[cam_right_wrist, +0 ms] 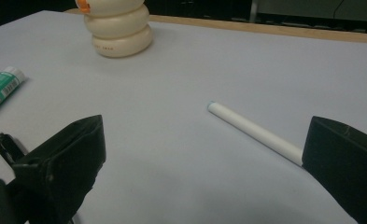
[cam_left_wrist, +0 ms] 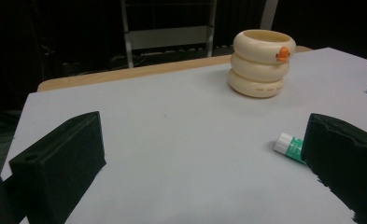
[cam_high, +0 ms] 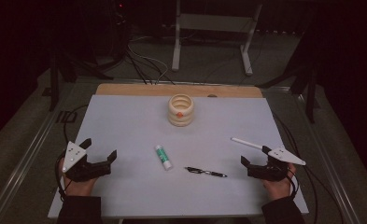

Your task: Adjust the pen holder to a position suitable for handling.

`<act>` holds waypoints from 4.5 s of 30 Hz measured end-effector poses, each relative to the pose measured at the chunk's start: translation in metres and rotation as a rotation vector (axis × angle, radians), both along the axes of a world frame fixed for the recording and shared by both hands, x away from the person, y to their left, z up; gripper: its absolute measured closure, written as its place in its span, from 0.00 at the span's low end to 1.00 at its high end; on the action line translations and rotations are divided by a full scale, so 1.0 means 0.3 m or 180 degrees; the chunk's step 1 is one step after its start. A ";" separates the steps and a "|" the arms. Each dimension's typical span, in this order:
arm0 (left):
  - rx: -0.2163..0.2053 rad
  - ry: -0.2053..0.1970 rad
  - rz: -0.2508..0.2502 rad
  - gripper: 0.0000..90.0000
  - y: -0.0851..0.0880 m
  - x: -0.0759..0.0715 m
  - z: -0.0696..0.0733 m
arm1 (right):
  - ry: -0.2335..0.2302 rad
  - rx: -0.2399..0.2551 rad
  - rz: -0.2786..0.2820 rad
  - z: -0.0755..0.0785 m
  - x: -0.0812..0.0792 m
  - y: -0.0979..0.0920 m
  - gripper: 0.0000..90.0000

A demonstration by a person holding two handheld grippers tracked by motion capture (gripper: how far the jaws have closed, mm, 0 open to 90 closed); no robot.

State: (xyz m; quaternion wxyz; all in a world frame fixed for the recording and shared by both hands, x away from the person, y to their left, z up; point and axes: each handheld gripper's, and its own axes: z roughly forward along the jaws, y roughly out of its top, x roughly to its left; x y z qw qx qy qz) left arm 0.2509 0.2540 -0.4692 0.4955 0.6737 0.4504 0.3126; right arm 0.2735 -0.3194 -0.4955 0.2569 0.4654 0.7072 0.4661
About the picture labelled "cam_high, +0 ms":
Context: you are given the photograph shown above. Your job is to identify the black pen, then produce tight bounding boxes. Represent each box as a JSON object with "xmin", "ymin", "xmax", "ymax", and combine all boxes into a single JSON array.
[{"xmin": 184, "ymin": 166, "xmax": 229, "ymax": 179}]

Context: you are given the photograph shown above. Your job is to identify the metal floor rail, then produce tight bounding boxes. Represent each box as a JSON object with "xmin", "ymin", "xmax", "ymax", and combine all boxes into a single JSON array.
[
  {"xmin": 292, "ymin": 91, "xmax": 364, "ymax": 224},
  {"xmin": 0, "ymin": 78, "xmax": 79, "ymax": 224}
]

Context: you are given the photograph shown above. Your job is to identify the right hand-held gripper cable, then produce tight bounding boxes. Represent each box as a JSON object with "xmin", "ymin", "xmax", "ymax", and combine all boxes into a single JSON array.
[{"xmin": 273, "ymin": 111, "xmax": 344, "ymax": 224}]

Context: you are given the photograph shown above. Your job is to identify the wooden table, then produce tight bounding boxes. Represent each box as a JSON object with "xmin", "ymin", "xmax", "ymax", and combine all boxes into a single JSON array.
[{"xmin": 95, "ymin": 82, "xmax": 264, "ymax": 99}]

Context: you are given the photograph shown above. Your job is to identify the person's left hand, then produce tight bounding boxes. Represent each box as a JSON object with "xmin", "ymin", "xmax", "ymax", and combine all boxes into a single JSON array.
[{"xmin": 58, "ymin": 157, "xmax": 99, "ymax": 198}]

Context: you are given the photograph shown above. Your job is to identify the dark equipment with red light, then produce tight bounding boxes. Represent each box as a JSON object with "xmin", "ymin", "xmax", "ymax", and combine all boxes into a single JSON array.
[{"xmin": 106, "ymin": 0, "xmax": 132, "ymax": 62}]

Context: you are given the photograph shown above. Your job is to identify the white table board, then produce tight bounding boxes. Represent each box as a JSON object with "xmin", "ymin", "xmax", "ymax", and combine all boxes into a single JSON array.
[{"xmin": 47, "ymin": 94, "xmax": 310, "ymax": 219}]

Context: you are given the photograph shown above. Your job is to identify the white pen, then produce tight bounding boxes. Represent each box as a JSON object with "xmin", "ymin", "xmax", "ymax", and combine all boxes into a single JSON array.
[{"xmin": 230, "ymin": 136, "xmax": 264, "ymax": 150}]

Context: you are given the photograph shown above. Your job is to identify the left hand-held gripper cable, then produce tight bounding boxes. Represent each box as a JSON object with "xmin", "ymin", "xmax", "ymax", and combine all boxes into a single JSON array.
[{"xmin": 54, "ymin": 104, "xmax": 91, "ymax": 202}]

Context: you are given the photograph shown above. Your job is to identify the cream ribbed pen holder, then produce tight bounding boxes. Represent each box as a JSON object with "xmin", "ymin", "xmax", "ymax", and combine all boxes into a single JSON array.
[{"xmin": 167, "ymin": 93, "xmax": 195, "ymax": 128}]

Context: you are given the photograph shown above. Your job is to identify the black stand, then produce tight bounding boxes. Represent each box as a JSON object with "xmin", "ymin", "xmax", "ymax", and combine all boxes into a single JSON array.
[
  {"xmin": 48, "ymin": 50, "xmax": 114, "ymax": 113},
  {"xmin": 255, "ymin": 29, "xmax": 321, "ymax": 124}
]

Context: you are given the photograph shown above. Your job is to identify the white metal stand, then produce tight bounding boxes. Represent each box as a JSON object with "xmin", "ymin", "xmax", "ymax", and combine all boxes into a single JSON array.
[{"xmin": 171, "ymin": 0, "xmax": 264, "ymax": 77}]

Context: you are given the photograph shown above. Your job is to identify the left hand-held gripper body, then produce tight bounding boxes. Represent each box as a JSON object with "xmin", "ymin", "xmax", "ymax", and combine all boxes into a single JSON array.
[{"xmin": 62, "ymin": 141, "xmax": 112, "ymax": 183}]

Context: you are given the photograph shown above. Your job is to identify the person's right hand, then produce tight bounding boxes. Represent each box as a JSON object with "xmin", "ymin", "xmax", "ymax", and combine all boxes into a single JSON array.
[{"xmin": 261, "ymin": 161, "xmax": 297, "ymax": 202}]

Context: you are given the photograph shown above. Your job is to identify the green white glue stick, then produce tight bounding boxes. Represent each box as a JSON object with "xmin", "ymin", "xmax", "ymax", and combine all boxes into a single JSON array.
[{"xmin": 154, "ymin": 144, "xmax": 174, "ymax": 172}]

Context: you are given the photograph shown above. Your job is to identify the hand-held gripper cable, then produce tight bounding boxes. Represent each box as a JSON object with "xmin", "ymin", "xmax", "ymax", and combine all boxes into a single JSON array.
[
  {"xmin": 273, "ymin": 111, "xmax": 344, "ymax": 224},
  {"xmin": 54, "ymin": 104, "xmax": 91, "ymax": 202}
]

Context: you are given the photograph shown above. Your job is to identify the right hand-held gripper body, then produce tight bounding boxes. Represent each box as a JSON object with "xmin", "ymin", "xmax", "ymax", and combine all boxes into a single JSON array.
[{"xmin": 247, "ymin": 147, "xmax": 307, "ymax": 182}]

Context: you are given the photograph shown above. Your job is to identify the floor cables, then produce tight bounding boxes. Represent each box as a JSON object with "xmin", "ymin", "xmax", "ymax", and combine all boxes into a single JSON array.
[{"xmin": 124, "ymin": 36, "xmax": 176, "ymax": 86}]

